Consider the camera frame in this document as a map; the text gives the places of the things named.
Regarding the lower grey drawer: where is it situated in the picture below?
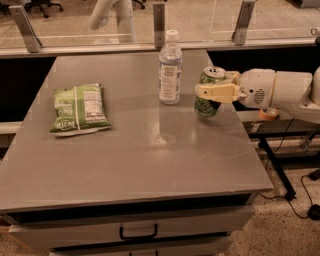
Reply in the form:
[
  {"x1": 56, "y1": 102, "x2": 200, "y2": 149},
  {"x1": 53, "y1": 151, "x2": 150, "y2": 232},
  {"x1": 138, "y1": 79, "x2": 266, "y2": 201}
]
[{"x1": 49, "y1": 236, "x2": 232, "y2": 256}]

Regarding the middle metal glass bracket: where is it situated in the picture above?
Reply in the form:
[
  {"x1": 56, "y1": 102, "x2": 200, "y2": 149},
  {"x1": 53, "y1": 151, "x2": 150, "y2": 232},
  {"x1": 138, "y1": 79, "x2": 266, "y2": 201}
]
[{"x1": 153, "y1": 3, "x2": 165, "y2": 48}]

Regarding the black power cable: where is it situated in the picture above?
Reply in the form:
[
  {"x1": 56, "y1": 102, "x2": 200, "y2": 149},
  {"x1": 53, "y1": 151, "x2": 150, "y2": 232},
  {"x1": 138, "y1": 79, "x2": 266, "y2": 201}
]
[{"x1": 259, "y1": 116, "x2": 320, "y2": 221}]

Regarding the grey drawer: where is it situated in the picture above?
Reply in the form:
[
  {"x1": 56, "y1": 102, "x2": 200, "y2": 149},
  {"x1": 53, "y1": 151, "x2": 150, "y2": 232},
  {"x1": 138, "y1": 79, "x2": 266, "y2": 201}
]
[
  {"x1": 49, "y1": 236, "x2": 232, "y2": 256},
  {"x1": 9, "y1": 205, "x2": 254, "y2": 249}
]

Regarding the orange tape roll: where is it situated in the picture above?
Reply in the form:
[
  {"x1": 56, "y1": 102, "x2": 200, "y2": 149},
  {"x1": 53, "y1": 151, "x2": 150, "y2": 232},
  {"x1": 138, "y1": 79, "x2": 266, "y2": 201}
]
[{"x1": 259, "y1": 107, "x2": 279, "y2": 121}]

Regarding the clear blue plastic bottle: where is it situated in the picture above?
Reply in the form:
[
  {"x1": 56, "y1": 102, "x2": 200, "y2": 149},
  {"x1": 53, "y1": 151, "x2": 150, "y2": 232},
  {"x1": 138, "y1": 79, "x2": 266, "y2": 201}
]
[{"x1": 159, "y1": 30, "x2": 182, "y2": 105}]

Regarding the right metal glass bracket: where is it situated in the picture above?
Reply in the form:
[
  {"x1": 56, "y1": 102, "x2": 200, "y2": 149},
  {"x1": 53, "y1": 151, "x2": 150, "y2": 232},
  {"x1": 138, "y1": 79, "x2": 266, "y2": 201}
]
[{"x1": 232, "y1": 0, "x2": 256, "y2": 46}]

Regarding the green chip bag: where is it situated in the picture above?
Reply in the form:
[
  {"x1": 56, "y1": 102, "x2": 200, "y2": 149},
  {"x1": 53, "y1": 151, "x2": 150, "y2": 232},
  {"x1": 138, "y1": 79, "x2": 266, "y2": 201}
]
[{"x1": 49, "y1": 83, "x2": 111, "y2": 136}]

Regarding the left metal glass bracket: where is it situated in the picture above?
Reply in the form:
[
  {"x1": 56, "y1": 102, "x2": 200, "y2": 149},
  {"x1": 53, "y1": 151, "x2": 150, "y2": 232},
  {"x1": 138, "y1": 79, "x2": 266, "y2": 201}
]
[{"x1": 9, "y1": 5, "x2": 42, "y2": 53}]

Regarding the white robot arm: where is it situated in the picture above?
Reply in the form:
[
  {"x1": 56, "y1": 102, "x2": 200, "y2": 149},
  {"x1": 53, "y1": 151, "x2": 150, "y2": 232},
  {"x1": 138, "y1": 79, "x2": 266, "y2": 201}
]
[{"x1": 195, "y1": 40, "x2": 320, "y2": 123}]

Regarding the metal glass bracket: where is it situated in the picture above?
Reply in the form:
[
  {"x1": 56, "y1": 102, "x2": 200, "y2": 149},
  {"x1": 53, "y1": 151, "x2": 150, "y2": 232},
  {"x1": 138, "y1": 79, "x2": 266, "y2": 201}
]
[
  {"x1": 153, "y1": 3, "x2": 165, "y2": 48},
  {"x1": 9, "y1": 5, "x2": 42, "y2": 53},
  {"x1": 232, "y1": 0, "x2": 256, "y2": 46}
]

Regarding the green soda can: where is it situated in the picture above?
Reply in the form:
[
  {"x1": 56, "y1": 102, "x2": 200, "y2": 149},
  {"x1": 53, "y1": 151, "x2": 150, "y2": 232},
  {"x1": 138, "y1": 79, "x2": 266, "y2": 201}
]
[{"x1": 194, "y1": 66, "x2": 226, "y2": 118}]

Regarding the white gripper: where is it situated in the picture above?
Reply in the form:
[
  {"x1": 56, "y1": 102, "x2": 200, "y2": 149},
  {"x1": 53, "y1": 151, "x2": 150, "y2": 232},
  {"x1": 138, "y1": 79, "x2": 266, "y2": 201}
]
[{"x1": 195, "y1": 69, "x2": 276, "y2": 109}]

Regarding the upper grey drawer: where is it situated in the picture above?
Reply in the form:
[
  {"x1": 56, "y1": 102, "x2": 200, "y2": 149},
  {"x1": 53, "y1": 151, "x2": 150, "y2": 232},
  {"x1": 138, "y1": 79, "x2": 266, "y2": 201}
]
[{"x1": 9, "y1": 205, "x2": 254, "y2": 249}]

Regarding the black table leg frame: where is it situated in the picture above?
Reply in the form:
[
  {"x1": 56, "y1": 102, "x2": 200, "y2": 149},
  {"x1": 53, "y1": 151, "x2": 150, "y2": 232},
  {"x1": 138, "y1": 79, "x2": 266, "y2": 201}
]
[{"x1": 258, "y1": 131, "x2": 320, "y2": 202}]

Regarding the black office chair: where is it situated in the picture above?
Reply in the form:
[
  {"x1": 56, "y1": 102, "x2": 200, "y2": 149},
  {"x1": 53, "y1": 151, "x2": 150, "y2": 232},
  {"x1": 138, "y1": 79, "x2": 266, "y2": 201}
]
[{"x1": 24, "y1": 0, "x2": 64, "y2": 18}]

